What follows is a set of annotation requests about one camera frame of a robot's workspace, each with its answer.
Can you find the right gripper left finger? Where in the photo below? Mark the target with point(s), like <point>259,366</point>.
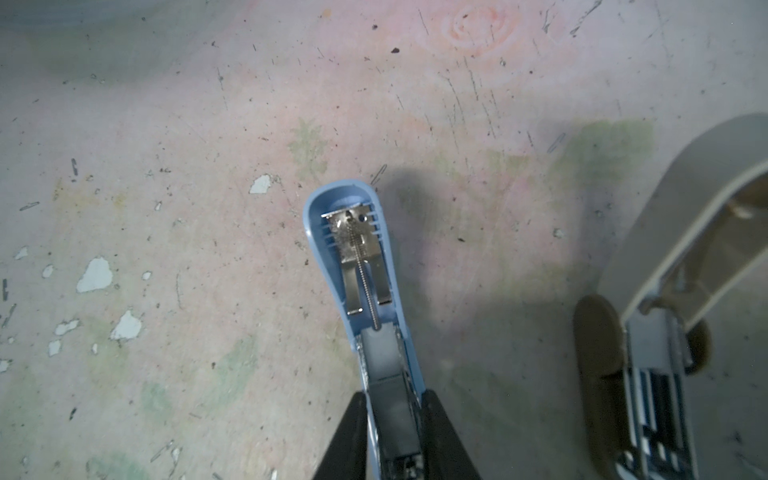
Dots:
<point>346,455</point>

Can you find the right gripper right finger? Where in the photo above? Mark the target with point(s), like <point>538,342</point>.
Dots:
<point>444,454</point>

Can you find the staple strip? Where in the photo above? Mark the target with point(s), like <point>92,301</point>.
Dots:
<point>394,418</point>

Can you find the olive grey stapler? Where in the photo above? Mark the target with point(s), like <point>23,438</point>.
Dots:
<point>642,332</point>

